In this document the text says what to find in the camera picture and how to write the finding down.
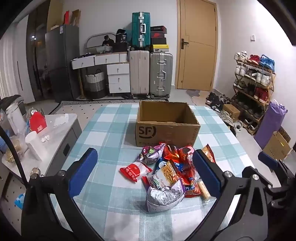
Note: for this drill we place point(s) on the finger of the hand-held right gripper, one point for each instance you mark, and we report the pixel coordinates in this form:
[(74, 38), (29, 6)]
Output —
[(268, 159), (283, 195)]

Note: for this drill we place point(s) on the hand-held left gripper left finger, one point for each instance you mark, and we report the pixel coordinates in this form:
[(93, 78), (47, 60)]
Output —
[(83, 171)]

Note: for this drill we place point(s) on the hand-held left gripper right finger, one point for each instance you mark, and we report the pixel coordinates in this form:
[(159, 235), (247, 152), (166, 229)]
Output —
[(207, 173)]

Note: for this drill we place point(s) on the pile of snack packets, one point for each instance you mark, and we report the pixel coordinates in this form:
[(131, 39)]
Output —
[(175, 155)]

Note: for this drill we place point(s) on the flat folded cardboard box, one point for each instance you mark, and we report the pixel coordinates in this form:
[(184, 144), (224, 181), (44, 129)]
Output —
[(277, 144)]

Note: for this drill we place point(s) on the purple rolled mat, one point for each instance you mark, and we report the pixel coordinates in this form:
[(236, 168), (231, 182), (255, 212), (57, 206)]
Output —
[(270, 122)]

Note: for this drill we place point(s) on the white side table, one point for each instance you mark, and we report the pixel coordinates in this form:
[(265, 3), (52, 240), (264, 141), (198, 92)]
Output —
[(60, 136)]

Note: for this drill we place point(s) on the white cup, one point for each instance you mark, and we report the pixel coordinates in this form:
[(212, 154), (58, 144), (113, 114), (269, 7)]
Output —
[(34, 144)]

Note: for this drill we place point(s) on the white tissue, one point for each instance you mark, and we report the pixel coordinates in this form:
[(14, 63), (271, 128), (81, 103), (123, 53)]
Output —
[(60, 120)]

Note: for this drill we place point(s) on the small brown cardboard box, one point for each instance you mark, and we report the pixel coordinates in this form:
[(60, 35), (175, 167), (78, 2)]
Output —
[(231, 112)]

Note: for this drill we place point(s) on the red gift packet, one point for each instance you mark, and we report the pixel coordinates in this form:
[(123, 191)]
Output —
[(38, 124)]

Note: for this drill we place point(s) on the shoe rack with shoes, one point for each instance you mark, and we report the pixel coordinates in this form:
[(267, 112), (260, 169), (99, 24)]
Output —
[(261, 92)]

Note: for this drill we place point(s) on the blue packet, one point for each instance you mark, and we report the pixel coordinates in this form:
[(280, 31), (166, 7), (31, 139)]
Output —
[(19, 201)]

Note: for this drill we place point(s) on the glass jar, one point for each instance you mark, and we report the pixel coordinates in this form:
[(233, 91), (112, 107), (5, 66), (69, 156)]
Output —
[(16, 146)]

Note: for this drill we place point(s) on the heap of sneakers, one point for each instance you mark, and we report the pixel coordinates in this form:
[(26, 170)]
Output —
[(216, 102)]

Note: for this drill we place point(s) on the bamboo shoe rack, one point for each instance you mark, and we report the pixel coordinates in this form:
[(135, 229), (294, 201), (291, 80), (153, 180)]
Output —
[(273, 80)]

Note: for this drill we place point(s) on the grey beige rug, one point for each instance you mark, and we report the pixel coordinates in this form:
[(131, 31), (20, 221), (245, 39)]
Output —
[(195, 93)]

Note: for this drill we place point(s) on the white kettle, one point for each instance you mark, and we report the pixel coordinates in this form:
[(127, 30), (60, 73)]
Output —
[(15, 120)]

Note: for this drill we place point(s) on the woven laundry basket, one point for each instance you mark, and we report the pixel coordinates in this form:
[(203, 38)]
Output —
[(94, 81)]

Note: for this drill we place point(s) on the white drawer dresser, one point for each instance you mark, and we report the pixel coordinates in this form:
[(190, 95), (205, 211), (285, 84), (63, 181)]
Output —
[(118, 78)]

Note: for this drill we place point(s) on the black soft bag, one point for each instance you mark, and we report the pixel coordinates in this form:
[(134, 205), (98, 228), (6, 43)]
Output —
[(10, 102)]

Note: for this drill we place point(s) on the dark grey refrigerator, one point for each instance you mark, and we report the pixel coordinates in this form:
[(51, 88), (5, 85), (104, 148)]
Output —
[(61, 64)]

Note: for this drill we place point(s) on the silver hard suitcase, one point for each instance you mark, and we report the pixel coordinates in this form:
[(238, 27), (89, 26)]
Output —
[(160, 74)]

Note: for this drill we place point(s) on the beige hard suitcase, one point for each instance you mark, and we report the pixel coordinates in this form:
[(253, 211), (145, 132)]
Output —
[(138, 74)]

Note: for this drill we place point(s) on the wooden door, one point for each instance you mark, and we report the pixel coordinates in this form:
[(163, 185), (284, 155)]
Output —
[(196, 58)]

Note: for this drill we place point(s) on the dark glass cabinet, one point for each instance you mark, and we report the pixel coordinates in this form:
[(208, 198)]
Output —
[(38, 58)]

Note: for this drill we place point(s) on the small white basket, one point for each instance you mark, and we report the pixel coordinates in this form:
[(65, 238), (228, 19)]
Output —
[(104, 49)]

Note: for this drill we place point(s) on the white sheer curtain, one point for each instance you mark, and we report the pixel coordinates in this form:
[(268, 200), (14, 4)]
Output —
[(5, 69)]

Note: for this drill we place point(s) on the white cabinet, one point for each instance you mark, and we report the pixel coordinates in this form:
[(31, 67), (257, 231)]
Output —
[(23, 58)]

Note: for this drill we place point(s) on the arched mirror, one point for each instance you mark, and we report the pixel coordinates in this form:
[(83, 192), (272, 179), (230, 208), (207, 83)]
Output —
[(94, 40)]

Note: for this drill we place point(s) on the plain black shoe box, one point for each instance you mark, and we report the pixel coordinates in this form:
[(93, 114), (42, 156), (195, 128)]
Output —
[(159, 41)]

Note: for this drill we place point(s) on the red shoe box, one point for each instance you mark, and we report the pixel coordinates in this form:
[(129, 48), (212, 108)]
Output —
[(158, 35)]

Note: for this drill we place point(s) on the teal hard suitcase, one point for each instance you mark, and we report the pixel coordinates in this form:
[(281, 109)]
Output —
[(138, 30)]

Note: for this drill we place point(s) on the black shoe box white print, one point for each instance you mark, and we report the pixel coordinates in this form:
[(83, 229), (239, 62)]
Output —
[(158, 29)]

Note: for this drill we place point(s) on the brown paper bag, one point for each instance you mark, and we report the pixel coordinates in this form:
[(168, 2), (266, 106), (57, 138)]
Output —
[(75, 17)]

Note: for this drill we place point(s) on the red paper bag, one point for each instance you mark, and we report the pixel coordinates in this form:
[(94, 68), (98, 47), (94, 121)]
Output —
[(66, 17)]

